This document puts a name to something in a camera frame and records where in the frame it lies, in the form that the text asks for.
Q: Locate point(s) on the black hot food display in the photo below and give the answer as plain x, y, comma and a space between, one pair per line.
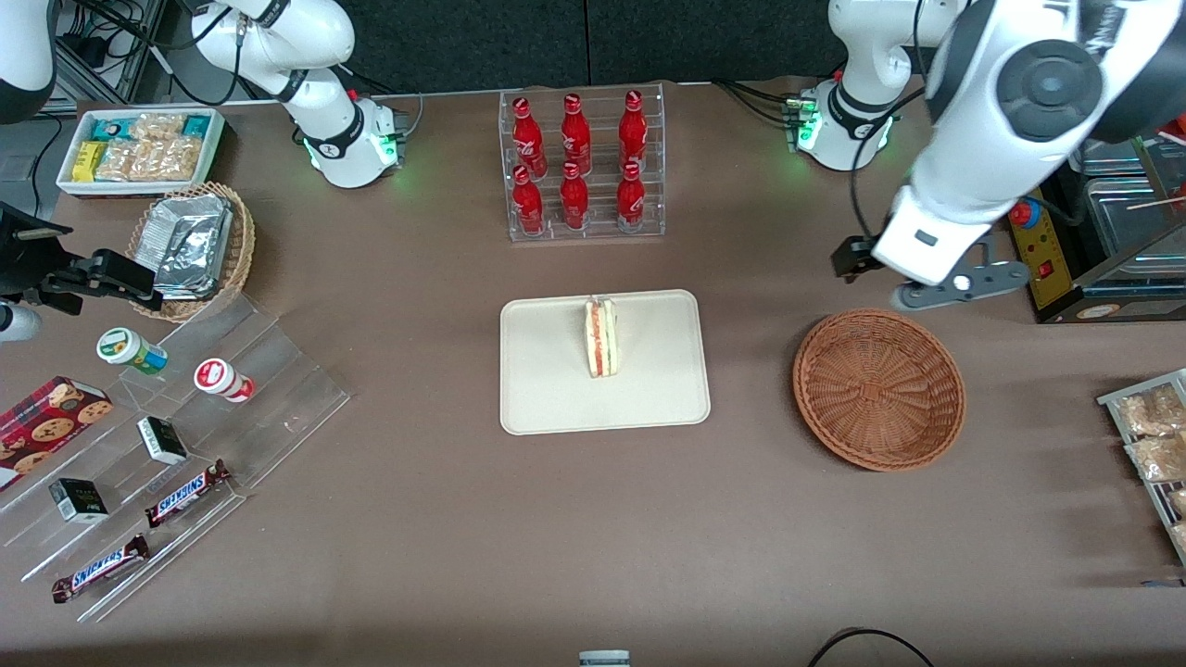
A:
1052, 278

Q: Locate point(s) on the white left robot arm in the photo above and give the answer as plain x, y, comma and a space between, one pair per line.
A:
982, 139

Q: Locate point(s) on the yellow snack packet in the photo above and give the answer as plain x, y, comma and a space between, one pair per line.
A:
88, 162

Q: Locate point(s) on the triangle sandwich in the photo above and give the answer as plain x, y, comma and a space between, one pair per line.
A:
600, 338

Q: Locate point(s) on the teal snack packet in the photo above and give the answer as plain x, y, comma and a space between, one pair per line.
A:
113, 128
195, 126

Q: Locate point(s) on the tan wicker basket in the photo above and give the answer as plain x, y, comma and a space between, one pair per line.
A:
243, 241

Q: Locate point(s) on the aluminium frame shelf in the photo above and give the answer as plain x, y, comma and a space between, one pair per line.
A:
102, 46

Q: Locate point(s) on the silver foil pack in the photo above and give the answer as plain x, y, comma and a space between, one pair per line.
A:
190, 243

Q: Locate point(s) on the black backdrop panel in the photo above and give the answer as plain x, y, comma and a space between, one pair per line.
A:
556, 42

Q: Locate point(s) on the small black white box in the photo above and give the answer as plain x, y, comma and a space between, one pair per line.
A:
163, 441
78, 500

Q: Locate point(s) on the white rectangular snack bin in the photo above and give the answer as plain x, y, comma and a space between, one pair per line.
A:
215, 139

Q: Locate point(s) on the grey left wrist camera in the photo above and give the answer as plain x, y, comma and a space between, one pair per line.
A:
973, 285

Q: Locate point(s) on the clear acrylic stepped stand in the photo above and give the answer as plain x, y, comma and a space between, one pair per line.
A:
278, 389

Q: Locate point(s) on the tray of bagged snacks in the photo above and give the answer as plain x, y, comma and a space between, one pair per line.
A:
1112, 400

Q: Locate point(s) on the clear acrylic bottle rack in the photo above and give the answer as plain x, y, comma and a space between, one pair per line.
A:
602, 232

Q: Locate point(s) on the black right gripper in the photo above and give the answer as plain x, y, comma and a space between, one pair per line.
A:
20, 264

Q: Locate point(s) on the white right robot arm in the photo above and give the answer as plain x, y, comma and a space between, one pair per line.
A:
315, 102

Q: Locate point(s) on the clear cracker packet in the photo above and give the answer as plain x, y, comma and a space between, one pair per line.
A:
153, 159
159, 127

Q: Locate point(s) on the green cap small bottle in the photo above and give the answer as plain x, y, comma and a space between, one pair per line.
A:
130, 349

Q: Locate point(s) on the grey device edge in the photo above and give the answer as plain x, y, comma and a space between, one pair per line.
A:
604, 659

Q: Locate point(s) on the red cola bottle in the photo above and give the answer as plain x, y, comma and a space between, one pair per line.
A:
528, 139
574, 204
528, 206
630, 204
575, 137
633, 134

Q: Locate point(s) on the clear bag of snacks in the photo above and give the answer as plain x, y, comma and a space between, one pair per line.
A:
1178, 502
1179, 537
1158, 459
1154, 412

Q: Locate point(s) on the cream plastic serving tray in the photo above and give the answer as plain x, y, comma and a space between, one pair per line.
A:
547, 371

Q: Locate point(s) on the red cookie box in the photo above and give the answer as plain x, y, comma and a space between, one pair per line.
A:
46, 426

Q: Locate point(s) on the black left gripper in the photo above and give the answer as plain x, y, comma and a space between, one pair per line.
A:
849, 257

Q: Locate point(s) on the steel food pan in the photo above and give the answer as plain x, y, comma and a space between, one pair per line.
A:
1116, 157
1126, 222

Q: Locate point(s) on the red cap small bottle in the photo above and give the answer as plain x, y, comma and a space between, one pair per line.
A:
220, 378

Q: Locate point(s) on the Snickers chocolate bar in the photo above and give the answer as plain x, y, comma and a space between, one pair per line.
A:
185, 493
100, 568

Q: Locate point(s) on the brown round wicker basket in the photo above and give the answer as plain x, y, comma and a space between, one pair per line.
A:
880, 389

